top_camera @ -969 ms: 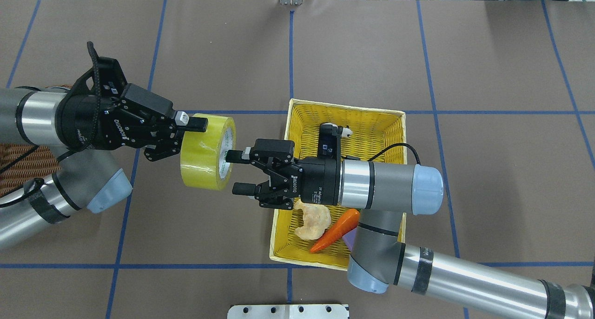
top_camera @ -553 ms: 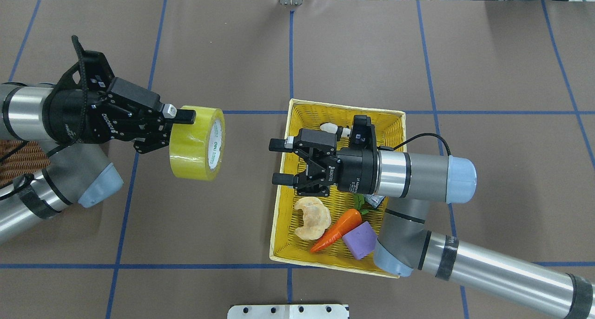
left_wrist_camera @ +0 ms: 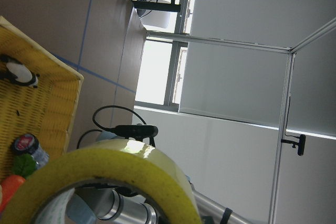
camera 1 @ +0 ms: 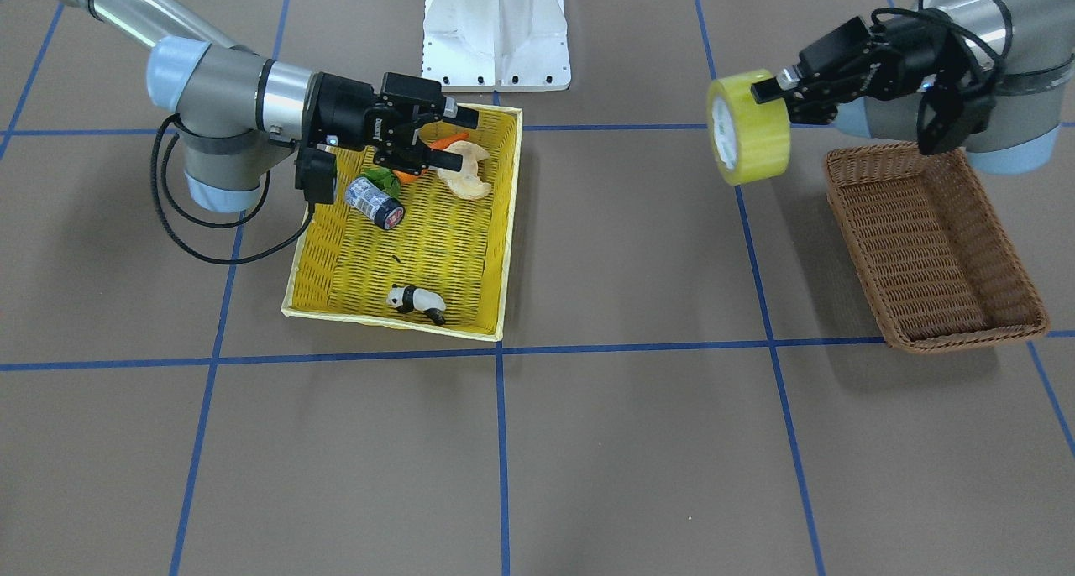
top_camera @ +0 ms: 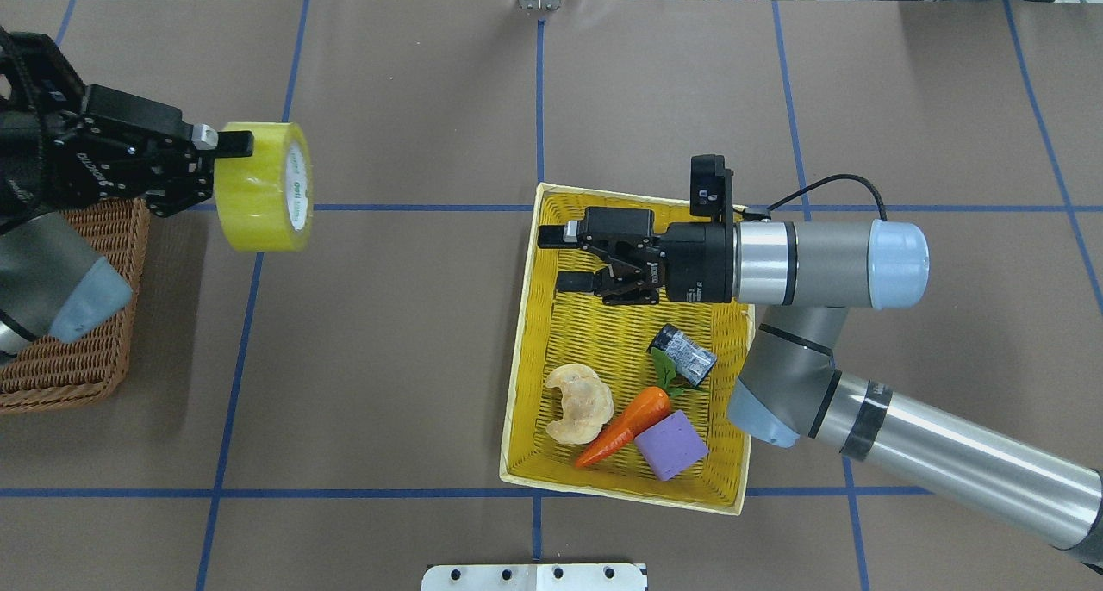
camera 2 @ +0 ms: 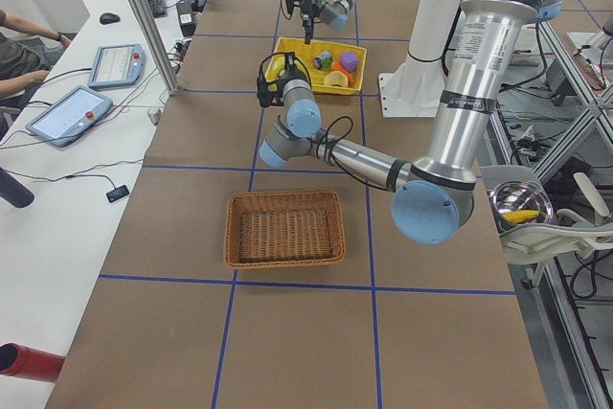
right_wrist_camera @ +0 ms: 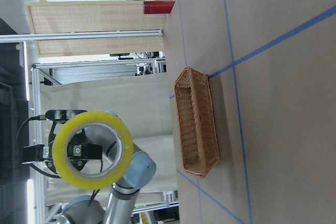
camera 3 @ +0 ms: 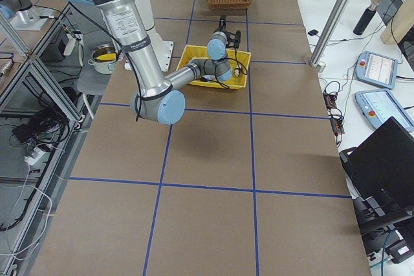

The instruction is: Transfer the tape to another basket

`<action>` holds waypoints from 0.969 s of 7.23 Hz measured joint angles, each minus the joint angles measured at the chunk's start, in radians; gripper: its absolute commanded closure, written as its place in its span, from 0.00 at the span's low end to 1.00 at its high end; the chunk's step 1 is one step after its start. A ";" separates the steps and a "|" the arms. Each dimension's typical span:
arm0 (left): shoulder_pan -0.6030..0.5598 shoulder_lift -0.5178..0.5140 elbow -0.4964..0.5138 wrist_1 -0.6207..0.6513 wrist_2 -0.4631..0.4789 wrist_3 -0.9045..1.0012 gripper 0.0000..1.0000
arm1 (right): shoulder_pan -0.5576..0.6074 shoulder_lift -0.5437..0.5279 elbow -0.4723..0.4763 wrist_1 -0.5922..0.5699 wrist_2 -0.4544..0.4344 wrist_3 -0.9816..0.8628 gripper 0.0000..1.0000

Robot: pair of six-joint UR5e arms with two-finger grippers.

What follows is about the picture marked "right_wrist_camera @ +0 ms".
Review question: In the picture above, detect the yellow tape roll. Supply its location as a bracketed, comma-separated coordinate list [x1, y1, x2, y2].
[52, 111, 133, 190]

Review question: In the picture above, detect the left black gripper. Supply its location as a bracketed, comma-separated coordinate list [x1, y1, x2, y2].
[44, 120, 103, 175]

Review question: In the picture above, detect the aluminium frame post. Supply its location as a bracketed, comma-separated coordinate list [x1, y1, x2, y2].
[1, 29, 163, 44]

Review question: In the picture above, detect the brown wicker basket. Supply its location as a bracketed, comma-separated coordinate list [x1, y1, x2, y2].
[174, 66, 221, 178]

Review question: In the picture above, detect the red cylinder bottle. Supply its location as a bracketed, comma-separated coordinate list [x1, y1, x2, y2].
[143, 1, 175, 15]

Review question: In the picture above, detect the bamboo folding screen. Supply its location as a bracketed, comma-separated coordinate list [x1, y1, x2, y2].
[25, 0, 176, 57]

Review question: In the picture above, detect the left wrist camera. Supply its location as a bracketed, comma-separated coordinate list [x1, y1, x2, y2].
[45, 110, 86, 122]

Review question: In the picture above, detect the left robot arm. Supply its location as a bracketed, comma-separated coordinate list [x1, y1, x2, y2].
[45, 110, 156, 223]

